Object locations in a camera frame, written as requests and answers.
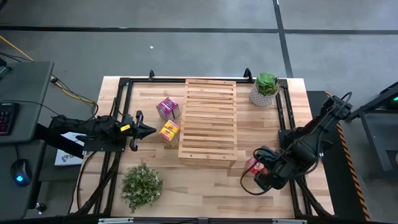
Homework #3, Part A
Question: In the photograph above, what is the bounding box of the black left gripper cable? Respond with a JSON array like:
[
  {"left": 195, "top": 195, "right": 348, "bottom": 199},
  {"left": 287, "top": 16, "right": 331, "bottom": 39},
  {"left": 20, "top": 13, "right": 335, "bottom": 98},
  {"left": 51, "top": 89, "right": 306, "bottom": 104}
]
[{"left": 107, "top": 96, "right": 127, "bottom": 121}]

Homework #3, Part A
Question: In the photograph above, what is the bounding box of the red cereal box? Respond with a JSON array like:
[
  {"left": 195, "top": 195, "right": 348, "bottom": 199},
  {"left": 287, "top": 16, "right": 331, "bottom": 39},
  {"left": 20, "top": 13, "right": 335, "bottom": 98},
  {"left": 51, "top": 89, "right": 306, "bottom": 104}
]
[
  {"left": 244, "top": 156, "right": 259, "bottom": 176},
  {"left": 254, "top": 161, "right": 269, "bottom": 177}
]

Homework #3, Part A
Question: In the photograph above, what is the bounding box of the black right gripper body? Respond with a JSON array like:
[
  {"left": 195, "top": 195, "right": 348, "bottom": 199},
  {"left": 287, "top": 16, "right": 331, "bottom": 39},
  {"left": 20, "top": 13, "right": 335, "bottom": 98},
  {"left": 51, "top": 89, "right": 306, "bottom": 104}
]
[{"left": 253, "top": 148, "right": 294, "bottom": 192}]

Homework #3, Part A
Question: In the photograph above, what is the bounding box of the bushy green plant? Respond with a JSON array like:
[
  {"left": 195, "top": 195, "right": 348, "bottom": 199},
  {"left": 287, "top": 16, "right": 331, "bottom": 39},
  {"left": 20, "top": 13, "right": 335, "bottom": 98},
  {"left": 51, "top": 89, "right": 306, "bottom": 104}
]
[{"left": 120, "top": 162, "right": 164, "bottom": 215}]

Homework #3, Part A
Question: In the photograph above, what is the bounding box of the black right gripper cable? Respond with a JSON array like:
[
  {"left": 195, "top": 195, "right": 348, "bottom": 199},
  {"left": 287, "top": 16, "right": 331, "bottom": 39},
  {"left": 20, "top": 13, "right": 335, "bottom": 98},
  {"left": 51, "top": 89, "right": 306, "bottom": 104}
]
[{"left": 239, "top": 146, "right": 273, "bottom": 196}]

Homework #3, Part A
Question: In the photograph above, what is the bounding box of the grey desk top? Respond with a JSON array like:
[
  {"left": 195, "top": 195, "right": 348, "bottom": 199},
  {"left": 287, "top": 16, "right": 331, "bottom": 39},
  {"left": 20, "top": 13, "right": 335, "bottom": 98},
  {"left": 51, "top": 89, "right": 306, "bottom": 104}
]
[
  {"left": 0, "top": 139, "right": 47, "bottom": 220},
  {"left": 0, "top": 61, "right": 54, "bottom": 144}
]

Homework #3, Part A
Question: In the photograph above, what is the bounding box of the black keyboard cable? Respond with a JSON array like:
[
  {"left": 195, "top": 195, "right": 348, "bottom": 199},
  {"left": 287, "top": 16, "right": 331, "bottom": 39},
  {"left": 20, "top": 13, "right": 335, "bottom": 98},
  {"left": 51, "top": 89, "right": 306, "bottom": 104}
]
[{"left": 0, "top": 99, "right": 62, "bottom": 116}]

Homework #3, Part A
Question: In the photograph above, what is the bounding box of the black metal table frame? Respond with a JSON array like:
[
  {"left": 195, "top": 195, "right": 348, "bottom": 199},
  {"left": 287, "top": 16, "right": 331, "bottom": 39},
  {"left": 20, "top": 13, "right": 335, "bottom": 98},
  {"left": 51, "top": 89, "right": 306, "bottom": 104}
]
[{"left": 70, "top": 67, "right": 334, "bottom": 218}]

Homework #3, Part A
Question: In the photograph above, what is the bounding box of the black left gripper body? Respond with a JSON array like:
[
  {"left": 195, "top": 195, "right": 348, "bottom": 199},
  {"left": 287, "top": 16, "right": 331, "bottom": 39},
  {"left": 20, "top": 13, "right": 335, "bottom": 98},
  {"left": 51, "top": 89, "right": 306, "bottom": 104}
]
[{"left": 119, "top": 110, "right": 144, "bottom": 152}]

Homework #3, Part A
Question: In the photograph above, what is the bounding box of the black computer mouse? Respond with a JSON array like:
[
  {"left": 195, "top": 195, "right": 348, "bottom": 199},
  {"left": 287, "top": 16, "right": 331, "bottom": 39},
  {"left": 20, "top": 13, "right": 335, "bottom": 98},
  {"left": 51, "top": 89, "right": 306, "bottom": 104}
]
[{"left": 10, "top": 158, "right": 33, "bottom": 187}]

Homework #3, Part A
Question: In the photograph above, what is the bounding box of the wooden slatted shelf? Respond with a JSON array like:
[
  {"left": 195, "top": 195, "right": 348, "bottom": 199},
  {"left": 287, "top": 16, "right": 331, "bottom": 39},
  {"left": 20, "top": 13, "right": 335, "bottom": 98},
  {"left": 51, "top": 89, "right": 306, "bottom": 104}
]
[{"left": 177, "top": 78, "right": 239, "bottom": 169}]

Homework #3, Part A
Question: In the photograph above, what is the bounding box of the white printed booklet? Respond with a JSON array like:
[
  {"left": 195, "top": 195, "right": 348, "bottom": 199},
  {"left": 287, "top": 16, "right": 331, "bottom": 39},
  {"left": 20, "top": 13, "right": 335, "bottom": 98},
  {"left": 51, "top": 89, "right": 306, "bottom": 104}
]
[{"left": 54, "top": 131, "right": 86, "bottom": 167}]

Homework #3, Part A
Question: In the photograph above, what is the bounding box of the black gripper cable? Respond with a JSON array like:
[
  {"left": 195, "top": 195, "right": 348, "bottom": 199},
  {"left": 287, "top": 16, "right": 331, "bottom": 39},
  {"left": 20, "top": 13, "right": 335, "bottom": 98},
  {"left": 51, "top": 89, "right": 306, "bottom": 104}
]
[
  {"left": 107, "top": 96, "right": 127, "bottom": 121},
  {"left": 239, "top": 146, "right": 273, "bottom": 196}
]

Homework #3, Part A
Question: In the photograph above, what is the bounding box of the black backlit keyboard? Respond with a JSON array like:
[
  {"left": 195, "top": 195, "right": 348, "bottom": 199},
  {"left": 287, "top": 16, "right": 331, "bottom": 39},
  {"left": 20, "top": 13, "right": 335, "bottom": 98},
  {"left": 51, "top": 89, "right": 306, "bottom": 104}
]
[{"left": 0, "top": 102, "right": 20, "bottom": 136}]

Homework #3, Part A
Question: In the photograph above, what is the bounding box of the succulent in white patterned pot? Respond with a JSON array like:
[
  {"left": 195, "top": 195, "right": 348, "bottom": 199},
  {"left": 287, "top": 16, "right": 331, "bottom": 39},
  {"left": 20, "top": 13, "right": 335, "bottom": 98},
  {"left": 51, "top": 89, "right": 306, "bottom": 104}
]
[{"left": 249, "top": 72, "right": 280, "bottom": 108}]

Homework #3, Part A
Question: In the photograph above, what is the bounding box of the black support beam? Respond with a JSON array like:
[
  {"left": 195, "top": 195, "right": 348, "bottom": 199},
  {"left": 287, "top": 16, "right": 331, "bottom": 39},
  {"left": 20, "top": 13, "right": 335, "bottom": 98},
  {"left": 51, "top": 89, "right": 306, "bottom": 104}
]
[{"left": 33, "top": 123, "right": 85, "bottom": 159}]

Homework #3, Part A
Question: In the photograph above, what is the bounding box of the black metal stand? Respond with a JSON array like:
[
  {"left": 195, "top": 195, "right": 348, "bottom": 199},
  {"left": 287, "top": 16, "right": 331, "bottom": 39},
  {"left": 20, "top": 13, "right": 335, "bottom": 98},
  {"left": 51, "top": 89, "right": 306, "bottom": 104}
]
[{"left": 343, "top": 81, "right": 398, "bottom": 180}]

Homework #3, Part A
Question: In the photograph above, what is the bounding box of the black mat with hazard stripe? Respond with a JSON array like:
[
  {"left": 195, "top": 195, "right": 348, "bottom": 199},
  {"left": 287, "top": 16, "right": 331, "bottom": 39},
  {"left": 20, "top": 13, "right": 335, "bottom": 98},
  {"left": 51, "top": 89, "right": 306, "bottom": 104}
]
[{"left": 306, "top": 90, "right": 371, "bottom": 222}]

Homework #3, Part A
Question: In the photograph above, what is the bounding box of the yellow floor cable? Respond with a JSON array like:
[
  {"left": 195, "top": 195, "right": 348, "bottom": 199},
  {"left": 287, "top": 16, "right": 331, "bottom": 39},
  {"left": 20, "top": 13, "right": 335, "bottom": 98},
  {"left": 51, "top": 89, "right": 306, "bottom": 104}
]
[{"left": 0, "top": 35, "right": 96, "bottom": 105}]

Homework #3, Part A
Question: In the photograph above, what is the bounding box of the black device with green light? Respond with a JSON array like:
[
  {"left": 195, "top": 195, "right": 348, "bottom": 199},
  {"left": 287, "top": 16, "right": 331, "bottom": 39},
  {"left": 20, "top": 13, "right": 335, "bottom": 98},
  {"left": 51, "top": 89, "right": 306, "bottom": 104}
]
[{"left": 378, "top": 81, "right": 398, "bottom": 110}]

